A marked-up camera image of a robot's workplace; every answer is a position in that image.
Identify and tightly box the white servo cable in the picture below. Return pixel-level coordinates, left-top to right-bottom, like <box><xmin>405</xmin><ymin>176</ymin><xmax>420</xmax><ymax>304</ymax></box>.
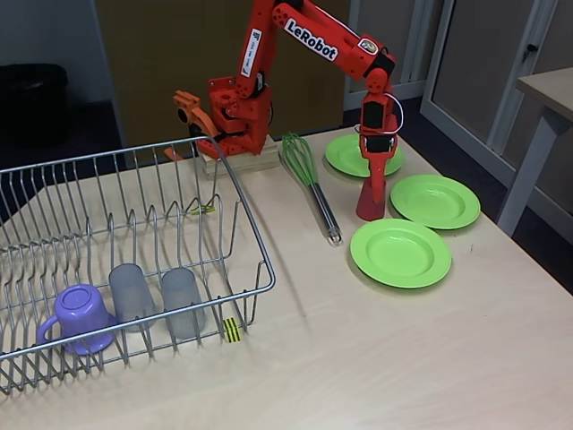
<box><xmin>356</xmin><ymin>90</ymin><xmax>405</xmax><ymax>136</ymax></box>

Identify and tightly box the grey sliding door cabinet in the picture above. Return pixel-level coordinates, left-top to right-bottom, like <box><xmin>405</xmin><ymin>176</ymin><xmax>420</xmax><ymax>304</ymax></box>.
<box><xmin>419</xmin><ymin>0</ymin><xmax>573</xmax><ymax>211</ymax></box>

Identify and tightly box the green plastic plate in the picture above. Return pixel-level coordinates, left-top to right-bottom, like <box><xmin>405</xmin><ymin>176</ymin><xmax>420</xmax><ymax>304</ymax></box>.
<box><xmin>349</xmin><ymin>218</ymin><xmax>453</xmax><ymax>289</ymax></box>
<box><xmin>324</xmin><ymin>133</ymin><xmax>406</xmax><ymax>179</ymax></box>
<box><xmin>389</xmin><ymin>174</ymin><xmax>482</xmax><ymax>231</ymax></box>

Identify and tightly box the beige side table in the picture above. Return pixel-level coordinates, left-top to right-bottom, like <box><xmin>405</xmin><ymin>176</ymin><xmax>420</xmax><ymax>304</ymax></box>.
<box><xmin>496</xmin><ymin>66</ymin><xmax>573</xmax><ymax>237</ymax></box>

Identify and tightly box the purple plastic mug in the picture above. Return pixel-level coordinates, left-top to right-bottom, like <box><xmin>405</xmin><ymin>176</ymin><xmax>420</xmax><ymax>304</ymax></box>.
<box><xmin>36</xmin><ymin>285</ymin><xmax>118</xmax><ymax>357</ymax></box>

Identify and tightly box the red plastic cup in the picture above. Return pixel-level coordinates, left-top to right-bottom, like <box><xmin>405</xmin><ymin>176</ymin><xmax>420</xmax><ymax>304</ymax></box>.
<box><xmin>355</xmin><ymin>176</ymin><xmax>387</xmax><ymax>221</ymax></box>

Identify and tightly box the translucent grey plastic cup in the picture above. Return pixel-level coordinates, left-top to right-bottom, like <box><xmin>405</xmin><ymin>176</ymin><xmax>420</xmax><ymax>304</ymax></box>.
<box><xmin>160</xmin><ymin>267</ymin><xmax>208</xmax><ymax>340</ymax></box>
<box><xmin>108</xmin><ymin>262</ymin><xmax>158</xmax><ymax>333</ymax></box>

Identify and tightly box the black waste bin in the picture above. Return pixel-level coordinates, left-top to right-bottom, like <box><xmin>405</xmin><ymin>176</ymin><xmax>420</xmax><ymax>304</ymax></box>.
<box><xmin>0</xmin><ymin>63</ymin><xmax>69</xmax><ymax>144</ymax></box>

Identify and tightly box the metal wire dish rack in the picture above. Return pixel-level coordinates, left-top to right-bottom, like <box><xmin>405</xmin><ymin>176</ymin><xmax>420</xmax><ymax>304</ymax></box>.
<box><xmin>0</xmin><ymin>136</ymin><xmax>278</xmax><ymax>395</ymax></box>

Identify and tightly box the brown pin board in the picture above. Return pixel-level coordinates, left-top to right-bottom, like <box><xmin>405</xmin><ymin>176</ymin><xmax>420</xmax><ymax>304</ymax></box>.
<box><xmin>93</xmin><ymin>0</ymin><xmax>350</xmax><ymax>149</ymax></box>

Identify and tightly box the white framed cabinet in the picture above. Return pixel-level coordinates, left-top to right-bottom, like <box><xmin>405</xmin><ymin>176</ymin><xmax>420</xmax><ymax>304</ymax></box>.
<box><xmin>343</xmin><ymin>0</ymin><xmax>429</xmax><ymax>113</ymax></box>

